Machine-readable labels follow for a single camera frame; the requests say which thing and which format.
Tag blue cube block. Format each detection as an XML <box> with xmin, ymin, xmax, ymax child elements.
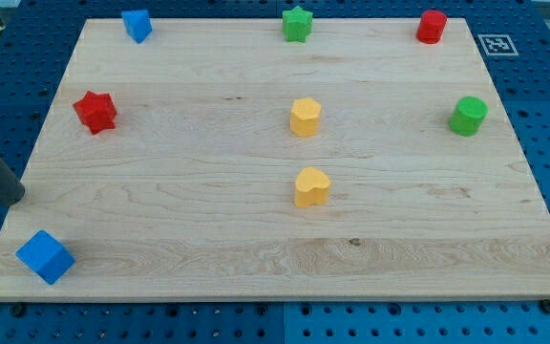
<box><xmin>15</xmin><ymin>230</ymin><xmax>75</xmax><ymax>285</ymax></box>

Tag red star block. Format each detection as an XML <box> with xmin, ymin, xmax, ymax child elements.
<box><xmin>73</xmin><ymin>91</ymin><xmax>117</xmax><ymax>135</ymax></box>

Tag black board stop bolt left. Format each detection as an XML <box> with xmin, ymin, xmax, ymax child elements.
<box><xmin>10</xmin><ymin>303</ymin><xmax>27</xmax><ymax>318</ymax></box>

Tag black board stop bolt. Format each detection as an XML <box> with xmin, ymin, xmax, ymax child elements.
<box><xmin>539</xmin><ymin>299</ymin><xmax>550</xmax><ymax>314</ymax></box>
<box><xmin>10</xmin><ymin>303</ymin><xmax>27</xmax><ymax>318</ymax></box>

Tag light wooden board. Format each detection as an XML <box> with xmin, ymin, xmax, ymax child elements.
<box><xmin>0</xmin><ymin>18</ymin><xmax>550</xmax><ymax>303</ymax></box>

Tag blue triangular prism block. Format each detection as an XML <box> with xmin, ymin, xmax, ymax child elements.
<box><xmin>121</xmin><ymin>10</ymin><xmax>153</xmax><ymax>44</ymax></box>

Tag yellow pentagon block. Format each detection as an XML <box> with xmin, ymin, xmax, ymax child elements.
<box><xmin>289</xmin><ymin>97</ymin><xmax>322</xmax><ymax>137</ymax></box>

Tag yellow heart block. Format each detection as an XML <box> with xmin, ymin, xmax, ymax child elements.
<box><xmin>294</xmin><ymin>166</ymin><xmax>331</xmax><ymax>208</ymax></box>

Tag green star block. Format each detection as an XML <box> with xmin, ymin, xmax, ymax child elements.
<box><xmin>282</xmin><ymin>6</ymin><xmax>313</xmax><ymax>43</ymax></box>

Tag red cylinder block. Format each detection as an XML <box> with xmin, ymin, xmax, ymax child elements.
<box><xmin>415</xmin><ymin>10</ymin><xmax>448</xmax><ymax>44</ymax></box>

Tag green cylinder block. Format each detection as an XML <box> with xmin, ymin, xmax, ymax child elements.
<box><xmin>449</xmin><ymin>97</ymin><xmax>489</xmax><ymax>137</ymax></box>

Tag white fiducial marker tag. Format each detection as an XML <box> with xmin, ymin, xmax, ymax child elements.
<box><xmin>477</xmin><ymin>33</ymin><xmax>518</xmax><ymax>56</ymax></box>

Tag black board stop bolt right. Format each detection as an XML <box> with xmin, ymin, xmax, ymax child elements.
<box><xmin>539</xmin><ymin>299</ymin><xmax>550</xmax><ymax>314</ymax></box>

